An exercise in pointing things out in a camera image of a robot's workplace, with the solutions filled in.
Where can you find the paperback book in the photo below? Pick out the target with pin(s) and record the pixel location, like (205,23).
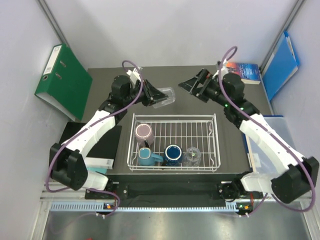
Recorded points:
(248,72)

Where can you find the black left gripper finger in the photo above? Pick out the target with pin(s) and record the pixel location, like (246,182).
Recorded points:
(152,92)
(160,102)

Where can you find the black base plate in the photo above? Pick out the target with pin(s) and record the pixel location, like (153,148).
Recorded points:
(169,190)

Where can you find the blue folder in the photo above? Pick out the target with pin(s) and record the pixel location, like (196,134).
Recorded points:
(281,66)

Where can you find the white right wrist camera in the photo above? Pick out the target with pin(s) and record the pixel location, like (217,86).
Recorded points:
(221,68)

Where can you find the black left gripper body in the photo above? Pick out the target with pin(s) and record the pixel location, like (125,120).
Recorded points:
(143,97)

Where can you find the white wire dish rack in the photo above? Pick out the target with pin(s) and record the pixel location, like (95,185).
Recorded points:
(185,131)

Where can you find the dark blue mug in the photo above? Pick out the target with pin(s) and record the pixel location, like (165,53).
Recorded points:
(173,155)

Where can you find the light blue mug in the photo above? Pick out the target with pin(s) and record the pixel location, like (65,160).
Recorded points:
(147,158)

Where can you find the green ring binder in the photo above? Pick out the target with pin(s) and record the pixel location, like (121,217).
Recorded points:
(65,84)

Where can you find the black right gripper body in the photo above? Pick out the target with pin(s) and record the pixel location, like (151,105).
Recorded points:
(211,89)

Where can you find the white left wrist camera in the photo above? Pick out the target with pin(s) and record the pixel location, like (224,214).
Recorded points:
(134,75)

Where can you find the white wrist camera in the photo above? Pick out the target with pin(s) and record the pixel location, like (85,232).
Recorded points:
(134,75)
(221,68)

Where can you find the black book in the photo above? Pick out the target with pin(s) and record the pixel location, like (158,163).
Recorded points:
(104,152)

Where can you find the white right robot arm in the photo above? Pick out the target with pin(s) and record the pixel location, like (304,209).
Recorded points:
(294,175)

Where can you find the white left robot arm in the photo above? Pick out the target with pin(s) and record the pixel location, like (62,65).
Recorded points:
(67,160)

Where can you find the clear faceted glass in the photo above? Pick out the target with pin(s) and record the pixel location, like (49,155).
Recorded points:
(192,157)
(171,97)

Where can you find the pink mug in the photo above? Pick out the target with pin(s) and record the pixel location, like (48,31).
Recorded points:
(144,135)

